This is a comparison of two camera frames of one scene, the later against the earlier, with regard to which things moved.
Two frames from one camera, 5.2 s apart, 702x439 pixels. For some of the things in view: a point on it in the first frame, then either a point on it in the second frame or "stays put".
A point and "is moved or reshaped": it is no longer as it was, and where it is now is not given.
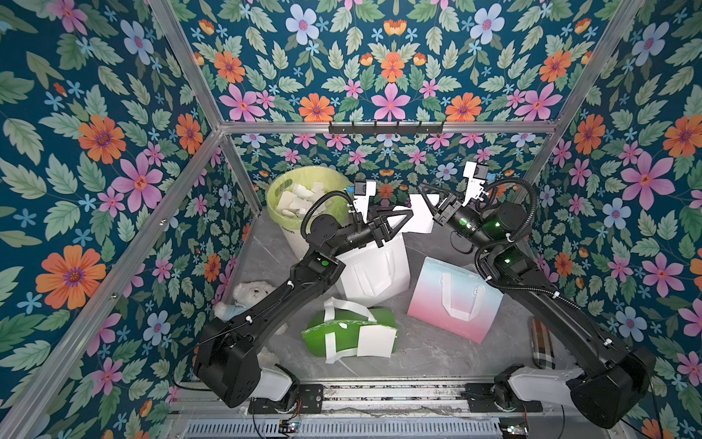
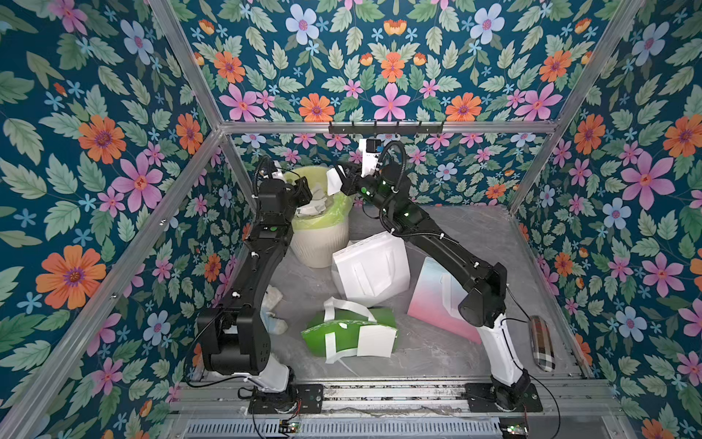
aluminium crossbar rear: x=324 y=128 stays put
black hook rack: x=385 y=130 stays put
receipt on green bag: x=376 y=340 stays put
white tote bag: x=374 y=274 stays put
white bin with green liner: x=339 y=206 stays put
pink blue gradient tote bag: x=459 y=303 stays put
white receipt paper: x=421 y=220 is moved or reshaped
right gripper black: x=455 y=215 → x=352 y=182
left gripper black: x=374 y=231 → x=299 y=194
